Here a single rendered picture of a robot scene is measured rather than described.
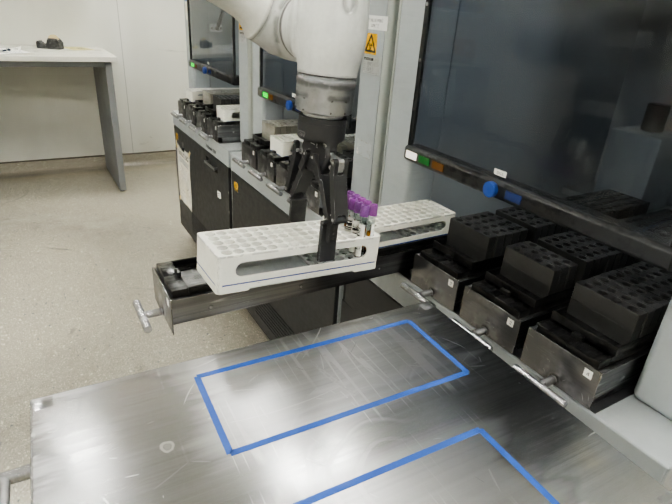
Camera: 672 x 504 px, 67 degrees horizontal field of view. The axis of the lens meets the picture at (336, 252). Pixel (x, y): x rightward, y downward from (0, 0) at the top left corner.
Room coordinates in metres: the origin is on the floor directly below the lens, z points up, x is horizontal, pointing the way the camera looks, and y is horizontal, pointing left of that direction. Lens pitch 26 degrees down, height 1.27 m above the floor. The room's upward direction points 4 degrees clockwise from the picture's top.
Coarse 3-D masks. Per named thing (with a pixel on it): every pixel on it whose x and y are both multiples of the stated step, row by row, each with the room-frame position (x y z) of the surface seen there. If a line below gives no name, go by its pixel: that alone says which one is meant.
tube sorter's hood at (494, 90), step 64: (448, 0) 1.10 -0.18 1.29; (512, 0) 0.97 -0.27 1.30; (576, 0) 0.86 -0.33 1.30; (640, 0) 0.78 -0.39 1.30; (448, 64) 1.08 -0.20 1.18; (512, 64) 0.95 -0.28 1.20; (576, 64) 0.84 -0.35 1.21; (640, 64) 0.76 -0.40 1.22; (448, 128) 1.06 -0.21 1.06; (512, 128) 0.92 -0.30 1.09; (576, 128) 0.82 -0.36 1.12; (640, 128) 0.73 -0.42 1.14; (512, 192) 0.88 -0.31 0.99; (576, 192) 0.79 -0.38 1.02; (640, 192) 0.71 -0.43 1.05; (640, 256) 0.67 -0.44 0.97
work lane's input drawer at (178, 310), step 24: (432, 240) 1.04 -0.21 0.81; (168, 264) 0.83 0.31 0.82; (192, 264) 0.86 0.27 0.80; (384, 264) 0.96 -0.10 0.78; (408, 264) 1.00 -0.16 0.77; (168, 288) 0.76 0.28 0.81; (192, 288) 0.76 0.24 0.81; (264, 288) 0.82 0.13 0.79; (288, 288) 0.84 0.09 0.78; (312, 288) 0.87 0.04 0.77; (144, 312) 0.76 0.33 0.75; (168, 312) 0.74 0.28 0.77; (192, 312) 0.75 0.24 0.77; (216, 312) 0.77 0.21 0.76
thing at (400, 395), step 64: (384, 320) 0.69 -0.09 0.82; (448, 320) 0.70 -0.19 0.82; (128, 384) 0.50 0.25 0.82; (192, 384) 0.51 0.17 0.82; (256, 384) 0.52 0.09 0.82; (320, 384) 0.53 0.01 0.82; (384, 384) 0.54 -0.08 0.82; (448, 384) 0.55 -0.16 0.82; (512, 384) 0.56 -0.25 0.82; (64, 448) 0.39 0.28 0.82; (128, 448) 0.40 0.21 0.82; (192, 448) 0.41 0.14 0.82; (256, 448) 0.41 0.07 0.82; (320, 448) 0.42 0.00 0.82; (384, 448) 0.43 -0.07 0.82; (448, 448) 0.43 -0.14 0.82; (512, 448) 0.44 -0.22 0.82; (576, 448) 0.45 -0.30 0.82
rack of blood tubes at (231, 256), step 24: (216, 240) 0.73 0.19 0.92; (240, 240) 0.73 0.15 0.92; (264, 240) 0.74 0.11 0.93; (288, 240) 0.76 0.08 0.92; (312, 240) 0.76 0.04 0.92; (360, 240) 0.79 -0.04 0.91; (216, 264) 0.66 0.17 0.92; (240, 264) 0.75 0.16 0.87; (264, 264) 0.76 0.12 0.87; (288, 264) 0.78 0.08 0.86; (312, 264) 0.78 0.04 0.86; (336, 264) 0.76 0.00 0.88; (216, 288) 0.65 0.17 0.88; (240, 288) 0.67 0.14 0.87
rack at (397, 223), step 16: (384, 208) 1.09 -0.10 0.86; (400, 208) 1.09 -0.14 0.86; (416, 208) 1.10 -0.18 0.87; (432, 208) 1.11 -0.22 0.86; (384, 224) 0.99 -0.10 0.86; (400, 224) 1.00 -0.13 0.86; (416, 224) 1.02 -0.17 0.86; (432, 224) 1.10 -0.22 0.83; (448, 224) 1.08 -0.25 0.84; (384, 240) 1.03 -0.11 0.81; (400, 240) 1.00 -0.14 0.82
